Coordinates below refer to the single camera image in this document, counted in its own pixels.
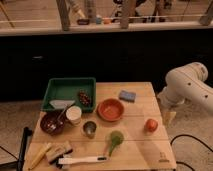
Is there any red apple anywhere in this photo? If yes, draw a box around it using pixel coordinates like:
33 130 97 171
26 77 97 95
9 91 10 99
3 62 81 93
144 119 158 132

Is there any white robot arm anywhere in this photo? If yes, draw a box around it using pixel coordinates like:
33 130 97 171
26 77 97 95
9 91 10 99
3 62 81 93
157 62 213 126

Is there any red bowl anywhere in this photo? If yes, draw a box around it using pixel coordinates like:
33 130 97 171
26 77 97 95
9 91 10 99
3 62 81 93
97 98 124 122

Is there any dark brown bowl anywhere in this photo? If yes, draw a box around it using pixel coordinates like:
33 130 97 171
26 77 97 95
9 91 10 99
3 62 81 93
40 111 65 135

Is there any blue sponge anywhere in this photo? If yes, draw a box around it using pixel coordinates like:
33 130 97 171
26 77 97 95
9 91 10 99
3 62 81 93
119 90 136 102

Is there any green plastic scoop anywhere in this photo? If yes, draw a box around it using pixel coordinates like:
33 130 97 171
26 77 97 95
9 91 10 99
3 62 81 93
107 130 124 156

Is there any small metal cup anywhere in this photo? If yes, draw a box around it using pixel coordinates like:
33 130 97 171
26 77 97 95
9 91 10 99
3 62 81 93
83 121 97 138

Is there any brown pine cone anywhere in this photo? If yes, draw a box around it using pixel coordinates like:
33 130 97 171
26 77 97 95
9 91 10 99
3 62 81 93
78 91 91 106

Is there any white paper cup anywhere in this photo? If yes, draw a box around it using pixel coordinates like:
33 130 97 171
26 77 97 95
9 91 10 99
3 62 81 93
66 106 82 125

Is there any green plastic tray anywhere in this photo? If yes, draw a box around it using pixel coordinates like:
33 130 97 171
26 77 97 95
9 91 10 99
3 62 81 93
41 77 96 113

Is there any metal spoon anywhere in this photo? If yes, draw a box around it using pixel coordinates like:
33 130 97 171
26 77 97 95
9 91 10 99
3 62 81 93
55 104 72 125

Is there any white cloth in tray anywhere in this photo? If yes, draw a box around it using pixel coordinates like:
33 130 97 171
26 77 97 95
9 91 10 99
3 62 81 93
49 100 75 109

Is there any wooden scrub brush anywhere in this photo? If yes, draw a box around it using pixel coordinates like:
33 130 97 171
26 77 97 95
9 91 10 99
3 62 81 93
46 141 72 164

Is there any black cable on floor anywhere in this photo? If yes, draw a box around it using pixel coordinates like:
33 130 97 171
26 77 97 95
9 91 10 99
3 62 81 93
169 134 213 171

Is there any white handled brush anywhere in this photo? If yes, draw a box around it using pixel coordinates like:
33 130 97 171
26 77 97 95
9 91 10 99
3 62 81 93
58 156 107 165

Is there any black table side handle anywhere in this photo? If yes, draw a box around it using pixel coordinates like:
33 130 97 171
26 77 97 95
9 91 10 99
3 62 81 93
17 127 32 171

